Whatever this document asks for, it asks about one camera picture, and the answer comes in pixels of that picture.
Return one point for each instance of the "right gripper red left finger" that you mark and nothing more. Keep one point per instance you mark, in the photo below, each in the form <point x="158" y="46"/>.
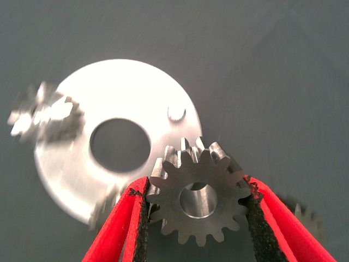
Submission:
<point x="120" y="232"/>

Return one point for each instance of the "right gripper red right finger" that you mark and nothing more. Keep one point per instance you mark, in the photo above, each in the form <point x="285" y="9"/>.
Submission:
<point x="278" y="232"/>

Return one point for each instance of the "large steel gear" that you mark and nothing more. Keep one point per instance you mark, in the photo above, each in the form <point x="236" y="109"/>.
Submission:
<point x="308" y="221"/>

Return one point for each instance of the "small steel gear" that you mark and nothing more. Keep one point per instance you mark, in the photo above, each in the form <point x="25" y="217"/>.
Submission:
<point x="174" y="191"/>
<point x="46" y="114"/>

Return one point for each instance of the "round metal plate with pins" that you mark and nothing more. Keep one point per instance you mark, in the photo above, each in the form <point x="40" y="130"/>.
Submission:
<point x="122" y="90"/>

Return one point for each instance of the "dark grey table cloth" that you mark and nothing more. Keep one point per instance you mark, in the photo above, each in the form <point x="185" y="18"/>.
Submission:
<point x="245" y="54"/>

